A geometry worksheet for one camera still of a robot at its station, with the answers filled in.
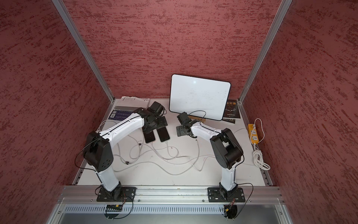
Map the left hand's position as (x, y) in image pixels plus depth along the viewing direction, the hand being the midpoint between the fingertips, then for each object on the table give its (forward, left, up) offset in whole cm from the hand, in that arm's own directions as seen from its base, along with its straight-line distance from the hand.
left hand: (159, 128), depth 88 cm
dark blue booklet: (+18, +35, -9) cm, 40 cm away
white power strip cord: (-14, -64, -10) cm, 66 cm away
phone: (-1, +8, -10) cm, 13 cm away
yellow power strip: (+2, -65, -8) cm, 66 cm away
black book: (+23, -55, -10) cm, 61 cm away
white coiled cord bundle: (+8, +49, -14) cm, 52 cm away
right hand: (+3, -18, -9) cm, 20 cm away
